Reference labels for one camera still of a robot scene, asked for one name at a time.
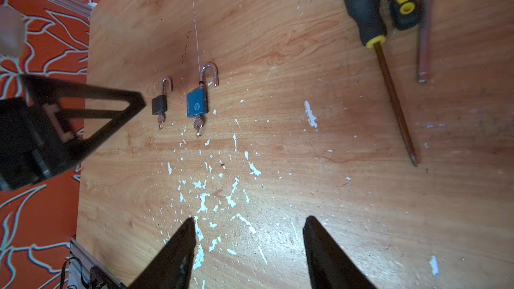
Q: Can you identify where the black padlock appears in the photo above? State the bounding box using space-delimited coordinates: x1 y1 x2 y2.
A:
151 77 173 115

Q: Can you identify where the small silver key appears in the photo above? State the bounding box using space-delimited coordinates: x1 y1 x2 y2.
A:
157 113 165 130
194 115 205 138

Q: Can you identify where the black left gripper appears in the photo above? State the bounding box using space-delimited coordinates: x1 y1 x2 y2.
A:
1 74 146 191

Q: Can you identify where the blue padlock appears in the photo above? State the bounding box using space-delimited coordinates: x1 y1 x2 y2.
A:
186 62 219 118

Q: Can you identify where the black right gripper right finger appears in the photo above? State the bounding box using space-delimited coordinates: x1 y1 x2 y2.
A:
303 215 375 288

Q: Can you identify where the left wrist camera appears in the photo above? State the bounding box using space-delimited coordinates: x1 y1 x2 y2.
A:
0 6 25 58

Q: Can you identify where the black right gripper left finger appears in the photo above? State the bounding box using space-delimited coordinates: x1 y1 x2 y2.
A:
129 218 196 288

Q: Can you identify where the thin metal rod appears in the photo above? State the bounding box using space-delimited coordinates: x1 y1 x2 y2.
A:
418 0 432 84

